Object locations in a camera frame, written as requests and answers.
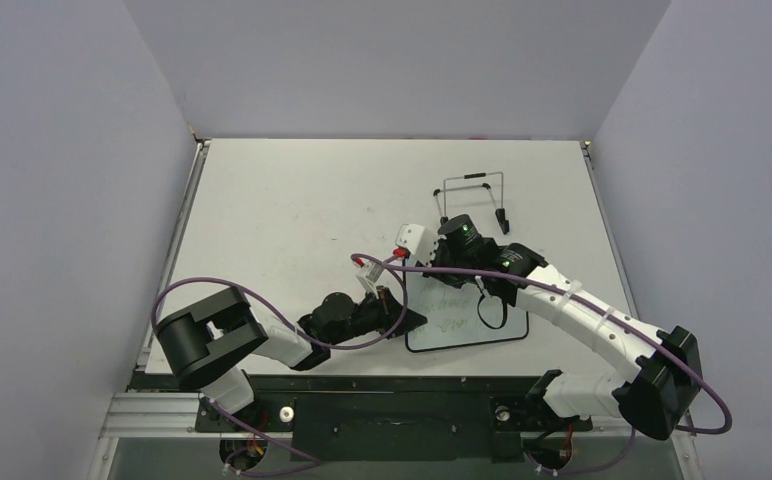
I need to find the black framed whiteboard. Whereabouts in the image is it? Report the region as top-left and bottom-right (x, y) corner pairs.
(405, 274), (529, 353)

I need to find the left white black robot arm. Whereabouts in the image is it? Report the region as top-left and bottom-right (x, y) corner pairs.
(154, 286), (428, 430)

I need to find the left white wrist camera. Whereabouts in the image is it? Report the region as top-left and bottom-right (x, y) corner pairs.
(355, 259), (384, 297)

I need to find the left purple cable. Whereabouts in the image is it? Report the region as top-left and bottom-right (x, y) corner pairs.
(150, 253), (408, 478)

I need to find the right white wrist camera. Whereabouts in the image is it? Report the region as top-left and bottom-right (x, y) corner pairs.
(395, 223), (440, 266)

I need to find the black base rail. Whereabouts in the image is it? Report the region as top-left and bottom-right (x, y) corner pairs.
(127, 370), (593, 462)

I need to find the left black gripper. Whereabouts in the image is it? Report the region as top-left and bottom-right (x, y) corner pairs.
(327, 285), (427, 347)

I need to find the wire display stand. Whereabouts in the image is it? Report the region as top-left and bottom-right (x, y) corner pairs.
(433, 171), (511, 235)

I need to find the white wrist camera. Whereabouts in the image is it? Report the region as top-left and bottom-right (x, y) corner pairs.
(355, 259), (384, 297)
(395, 223), (440, 266)

